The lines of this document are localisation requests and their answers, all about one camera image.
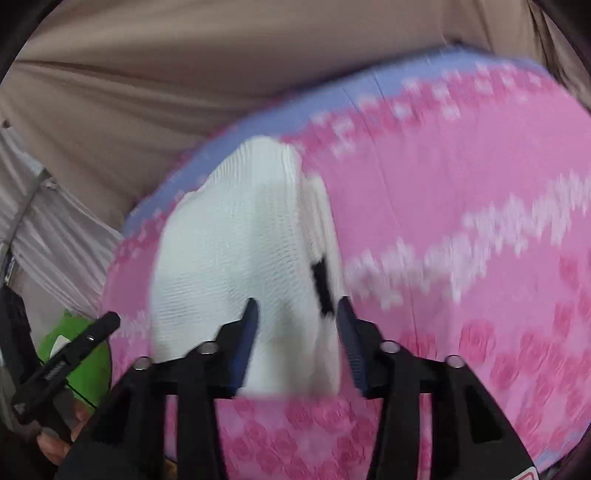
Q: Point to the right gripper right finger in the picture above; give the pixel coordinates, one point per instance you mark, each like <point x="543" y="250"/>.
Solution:
<point x="471" y="436"/>

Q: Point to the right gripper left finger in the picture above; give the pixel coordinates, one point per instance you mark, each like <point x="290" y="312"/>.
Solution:
<point x="124" y="438"/>

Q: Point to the white knitted garment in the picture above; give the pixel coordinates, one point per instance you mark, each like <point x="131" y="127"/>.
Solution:
<point x="258" y="229"/>

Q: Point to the person's left hand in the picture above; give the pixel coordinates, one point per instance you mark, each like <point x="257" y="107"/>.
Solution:
<point x="56" y="449"/>

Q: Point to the green plush toy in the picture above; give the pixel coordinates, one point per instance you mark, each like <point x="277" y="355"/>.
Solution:
<point x="91" y="380"/>

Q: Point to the grey striped curtain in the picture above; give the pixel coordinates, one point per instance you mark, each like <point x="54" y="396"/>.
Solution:
<point x="54" y="238"/>

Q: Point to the pink floral quilt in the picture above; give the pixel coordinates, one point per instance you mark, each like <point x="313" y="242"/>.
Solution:
<point x="460" y="190"/>

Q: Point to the beige bed sheet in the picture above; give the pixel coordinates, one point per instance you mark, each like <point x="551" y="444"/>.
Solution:
<point x="105" y="93"/>

